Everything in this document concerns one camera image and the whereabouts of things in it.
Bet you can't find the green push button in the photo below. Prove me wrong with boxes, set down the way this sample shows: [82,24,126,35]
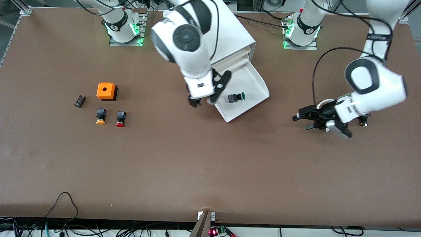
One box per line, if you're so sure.
[228,92,246,104]

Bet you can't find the red push button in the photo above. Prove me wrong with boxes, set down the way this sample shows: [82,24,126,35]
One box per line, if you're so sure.
[115,111,127,128]

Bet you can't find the white curved plastic arc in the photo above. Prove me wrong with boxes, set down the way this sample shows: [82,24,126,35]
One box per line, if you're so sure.
[316,99,335,132]

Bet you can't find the orange box with hole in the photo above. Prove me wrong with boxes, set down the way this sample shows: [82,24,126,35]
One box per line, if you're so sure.
[96,82,118,101]

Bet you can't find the circuit board with red light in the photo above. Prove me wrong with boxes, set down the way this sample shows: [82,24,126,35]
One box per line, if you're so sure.
[209,225,235,237]

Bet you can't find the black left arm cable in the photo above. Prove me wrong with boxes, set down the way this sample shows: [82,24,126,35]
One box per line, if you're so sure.
[311,0,394,106]

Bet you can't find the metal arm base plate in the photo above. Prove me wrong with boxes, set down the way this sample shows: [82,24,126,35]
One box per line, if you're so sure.
[283,15,318,51]
[109,9,147,46]

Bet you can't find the black cable behind cabinet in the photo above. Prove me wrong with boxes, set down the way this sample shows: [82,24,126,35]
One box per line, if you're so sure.
[234,14,291,28]

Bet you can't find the aluminium frame corner bracket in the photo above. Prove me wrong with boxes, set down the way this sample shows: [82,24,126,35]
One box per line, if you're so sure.
[397,0,421,24]
[10,0,33,15]

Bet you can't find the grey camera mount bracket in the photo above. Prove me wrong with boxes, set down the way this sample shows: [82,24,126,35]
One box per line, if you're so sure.
[189,211,216,237]

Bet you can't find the black looped cable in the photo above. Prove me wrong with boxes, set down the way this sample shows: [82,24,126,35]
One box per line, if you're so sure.
[44,192,79,227]

